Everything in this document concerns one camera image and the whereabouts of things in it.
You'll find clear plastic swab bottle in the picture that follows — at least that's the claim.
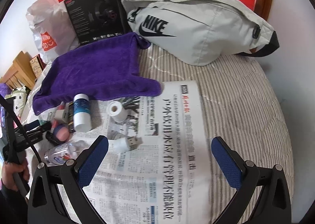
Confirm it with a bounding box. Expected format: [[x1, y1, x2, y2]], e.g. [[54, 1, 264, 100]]
[[44, 140, 89, 166]]

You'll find pink blue round object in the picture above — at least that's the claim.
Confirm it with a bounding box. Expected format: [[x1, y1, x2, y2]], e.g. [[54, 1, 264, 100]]
[[53, 124, 70, 142]]

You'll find black gold rectangular box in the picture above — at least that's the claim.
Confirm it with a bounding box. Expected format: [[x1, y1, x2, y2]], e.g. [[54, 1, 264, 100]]
[[68, 101, 75, 133]]

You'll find white blue cylindrical bottle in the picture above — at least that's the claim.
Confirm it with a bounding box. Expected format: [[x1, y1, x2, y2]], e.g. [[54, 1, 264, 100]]
[[73, 93, 92, 132]]

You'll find white USB plug light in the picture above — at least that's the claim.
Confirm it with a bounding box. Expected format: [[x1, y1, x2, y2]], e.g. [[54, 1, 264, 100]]
[[113, 137, 142, 153]]

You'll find white tape roll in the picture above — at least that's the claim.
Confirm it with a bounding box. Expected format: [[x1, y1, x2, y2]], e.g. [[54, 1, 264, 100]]
[[107, 101, 128, 123]]

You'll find black pen-shaped stick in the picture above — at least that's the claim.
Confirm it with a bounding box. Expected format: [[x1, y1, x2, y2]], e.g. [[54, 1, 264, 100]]
[[45, 131, 63, 147]]

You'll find white USB charger cube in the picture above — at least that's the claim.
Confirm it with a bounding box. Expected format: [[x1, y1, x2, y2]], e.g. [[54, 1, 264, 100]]
[[54, 109, 68, 124]]

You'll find pink white tube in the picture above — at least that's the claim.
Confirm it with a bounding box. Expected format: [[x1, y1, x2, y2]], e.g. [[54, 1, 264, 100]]
[[51, 102, 67, 132]]

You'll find person's hand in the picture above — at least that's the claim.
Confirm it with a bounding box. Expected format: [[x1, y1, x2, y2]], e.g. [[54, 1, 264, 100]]
[[2, 159, 29, 192]]

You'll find plush toys pile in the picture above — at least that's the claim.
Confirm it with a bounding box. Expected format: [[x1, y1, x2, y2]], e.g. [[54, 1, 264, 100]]
[[0, 83, 31, 118]]

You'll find wooden furniture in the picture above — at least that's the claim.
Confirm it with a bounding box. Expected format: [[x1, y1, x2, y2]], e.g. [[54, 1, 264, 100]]
[[1, 51, 36, 90]]

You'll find brown patterned box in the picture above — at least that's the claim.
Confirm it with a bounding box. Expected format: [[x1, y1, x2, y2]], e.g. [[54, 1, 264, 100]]
[[29, 55, 46, 79]]

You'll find newspaper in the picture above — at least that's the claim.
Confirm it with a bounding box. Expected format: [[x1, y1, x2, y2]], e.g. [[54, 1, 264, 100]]
[[73, 81, 210, 223]]

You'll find striped beige bedding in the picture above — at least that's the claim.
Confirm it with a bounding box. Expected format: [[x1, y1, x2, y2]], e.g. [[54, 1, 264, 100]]
[[22, 43, 295, 224]]

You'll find purple towel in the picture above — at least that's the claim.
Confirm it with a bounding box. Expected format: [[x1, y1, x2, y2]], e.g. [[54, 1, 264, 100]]
[[32, 33, 162, 115]]

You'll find white Miniso plastic bag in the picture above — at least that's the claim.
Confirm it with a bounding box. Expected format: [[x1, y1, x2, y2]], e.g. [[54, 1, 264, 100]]
[[26, 0, 81, 64]]

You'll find black headphone box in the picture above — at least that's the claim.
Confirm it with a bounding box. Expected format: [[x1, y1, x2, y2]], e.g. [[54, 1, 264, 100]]
[[64, 0, 129, 45]]

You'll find grey Nike bag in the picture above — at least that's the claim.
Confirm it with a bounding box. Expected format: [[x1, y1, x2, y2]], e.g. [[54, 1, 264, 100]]
[[121, 0, 279, 66]]

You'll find black cable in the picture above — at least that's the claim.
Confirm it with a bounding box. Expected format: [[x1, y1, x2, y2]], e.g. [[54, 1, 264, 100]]
[[0, 94, 43, 164]]

